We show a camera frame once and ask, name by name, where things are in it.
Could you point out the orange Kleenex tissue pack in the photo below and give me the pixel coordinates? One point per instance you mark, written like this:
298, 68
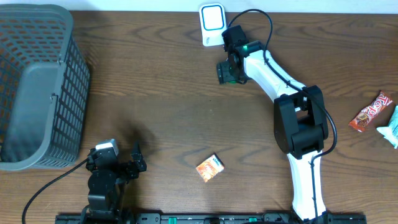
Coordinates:
210, 167

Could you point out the red Top snack packet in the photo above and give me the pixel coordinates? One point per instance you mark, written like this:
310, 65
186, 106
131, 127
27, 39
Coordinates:
368, 113

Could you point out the grey plastic mesh basket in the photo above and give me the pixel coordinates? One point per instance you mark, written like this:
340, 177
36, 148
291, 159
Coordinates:
44, 88

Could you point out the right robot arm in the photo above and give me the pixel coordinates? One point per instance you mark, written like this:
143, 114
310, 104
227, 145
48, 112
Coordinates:
300, 126

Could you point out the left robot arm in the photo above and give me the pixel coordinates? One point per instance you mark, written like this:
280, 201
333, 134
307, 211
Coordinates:
107, 183

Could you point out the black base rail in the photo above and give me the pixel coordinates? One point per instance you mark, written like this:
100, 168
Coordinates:
277, 218

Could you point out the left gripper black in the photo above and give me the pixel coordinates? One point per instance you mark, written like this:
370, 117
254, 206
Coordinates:
132, 173

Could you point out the mint green wipes pack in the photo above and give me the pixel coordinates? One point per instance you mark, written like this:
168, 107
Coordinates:
390, 131

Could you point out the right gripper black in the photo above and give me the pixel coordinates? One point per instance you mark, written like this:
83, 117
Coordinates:
223, 73

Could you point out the white barcode scanner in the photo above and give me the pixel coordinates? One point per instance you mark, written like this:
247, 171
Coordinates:
213, 24

